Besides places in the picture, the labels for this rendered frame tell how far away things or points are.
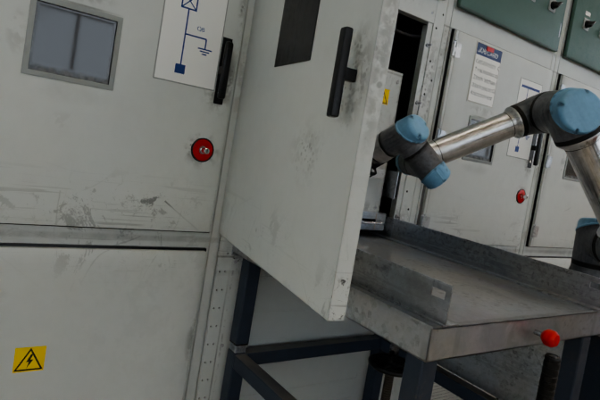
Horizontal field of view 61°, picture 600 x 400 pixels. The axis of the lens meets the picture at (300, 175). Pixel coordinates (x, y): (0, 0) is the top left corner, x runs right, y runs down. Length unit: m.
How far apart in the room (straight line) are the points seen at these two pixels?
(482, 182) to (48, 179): 1.48
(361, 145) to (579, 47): 1.83
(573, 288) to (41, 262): 1.21
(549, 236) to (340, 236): 1.79
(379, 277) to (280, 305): 0.59
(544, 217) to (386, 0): 1.76
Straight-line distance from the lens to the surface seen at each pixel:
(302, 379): 1.68
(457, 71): 1.86
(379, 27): 0.80
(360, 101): 0.79
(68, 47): 1.19
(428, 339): 0.88
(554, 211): 2.50
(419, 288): 0.92
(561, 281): 1.40
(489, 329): 1.00
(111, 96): 1.20
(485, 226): 2.09
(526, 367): 1.49
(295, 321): 1.58
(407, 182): 1.75
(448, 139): 1.47
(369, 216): 1.70
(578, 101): 1.44
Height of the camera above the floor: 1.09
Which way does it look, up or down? 3 degrees down
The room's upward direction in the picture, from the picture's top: 10 degrees clockwise
